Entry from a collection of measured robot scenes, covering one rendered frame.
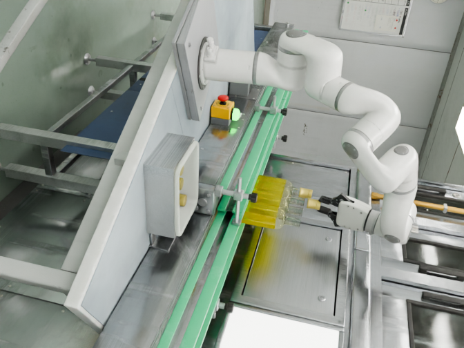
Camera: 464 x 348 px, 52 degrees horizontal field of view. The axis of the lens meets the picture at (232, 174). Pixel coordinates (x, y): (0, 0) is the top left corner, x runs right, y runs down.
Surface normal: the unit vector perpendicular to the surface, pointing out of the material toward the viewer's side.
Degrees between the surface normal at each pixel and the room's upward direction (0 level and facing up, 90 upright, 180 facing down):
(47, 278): 90
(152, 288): 90
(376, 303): 90
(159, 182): 90
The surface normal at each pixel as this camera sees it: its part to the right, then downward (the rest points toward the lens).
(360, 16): -0.24, 0.52
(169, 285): 0.05, -0.83
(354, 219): -0.55, 0.40
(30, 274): -0.06, -0.52
